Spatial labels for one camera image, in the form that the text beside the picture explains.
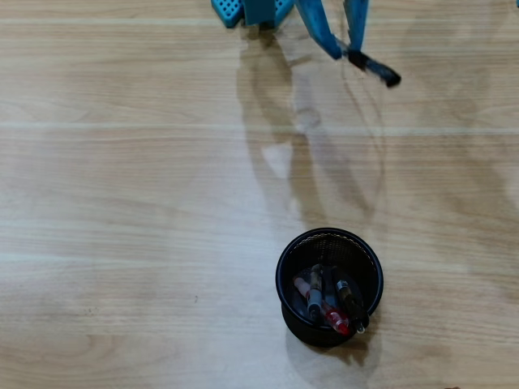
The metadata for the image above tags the red and white pen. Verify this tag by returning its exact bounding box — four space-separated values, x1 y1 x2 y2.
292 275 352 337

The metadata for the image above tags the black grip pen with barcode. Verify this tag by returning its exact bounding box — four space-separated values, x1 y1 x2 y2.
331 266 371 336

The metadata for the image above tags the grey grip retractable pen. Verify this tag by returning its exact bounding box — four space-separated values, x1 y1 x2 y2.
306 263 326 325

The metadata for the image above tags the blue robot arm base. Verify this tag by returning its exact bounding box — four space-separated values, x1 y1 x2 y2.
210 0 296 30

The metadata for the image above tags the black capped clear pen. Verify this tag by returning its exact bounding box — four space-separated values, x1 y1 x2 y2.
342 47 402 88

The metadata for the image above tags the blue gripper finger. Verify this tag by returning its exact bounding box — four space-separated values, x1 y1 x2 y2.
343 0 371 53
294 0 345 61

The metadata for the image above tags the black mesh pen holder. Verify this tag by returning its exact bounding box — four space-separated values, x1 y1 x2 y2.
275 227 385 349

